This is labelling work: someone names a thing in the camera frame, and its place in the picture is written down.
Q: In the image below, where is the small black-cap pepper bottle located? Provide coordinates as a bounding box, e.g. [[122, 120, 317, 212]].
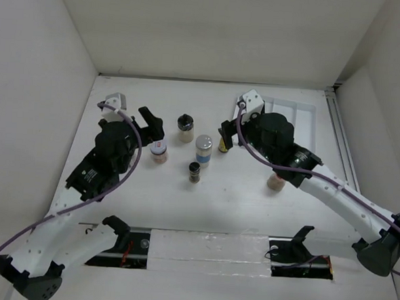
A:
[[188, 162, 201, 183]]

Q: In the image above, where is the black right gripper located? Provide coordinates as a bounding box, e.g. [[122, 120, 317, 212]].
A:
[[216, 108, 279, 164]]

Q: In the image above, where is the black knob lid shaker jar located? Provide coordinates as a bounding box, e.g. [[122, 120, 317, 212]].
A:
[[177, 114, 194, 143]]

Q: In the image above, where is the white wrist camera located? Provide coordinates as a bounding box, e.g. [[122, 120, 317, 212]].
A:
[[99, 92, 127, 122], [234, 90, 264, 117]]

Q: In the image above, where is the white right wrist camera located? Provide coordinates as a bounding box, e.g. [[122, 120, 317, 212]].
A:
[[234, 90, 264, 117]]

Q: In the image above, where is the aluminium side rail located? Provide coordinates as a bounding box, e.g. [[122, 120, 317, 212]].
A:
[[324, 87, 360, 191]]

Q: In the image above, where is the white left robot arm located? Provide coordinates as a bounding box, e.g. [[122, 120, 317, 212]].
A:
[[0, 102, 164, 300]]

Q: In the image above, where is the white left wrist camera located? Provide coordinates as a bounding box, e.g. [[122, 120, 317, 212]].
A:
[[99, 92, 127, 122]]

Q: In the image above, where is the tall blue-label silver-lid bottle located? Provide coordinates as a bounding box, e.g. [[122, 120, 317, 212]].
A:
[[195, 134, 213, 168]]

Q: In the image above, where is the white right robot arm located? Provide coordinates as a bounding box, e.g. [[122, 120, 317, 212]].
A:
[[218, 111, 400, 277]]

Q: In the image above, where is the yellow-label dark sauce bottle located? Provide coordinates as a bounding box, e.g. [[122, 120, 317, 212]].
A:
[[218, 137, 228, 153]]

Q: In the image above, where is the white divided organizer tray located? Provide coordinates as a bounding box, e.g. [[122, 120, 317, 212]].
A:
[[231, 95, 317, 153]]

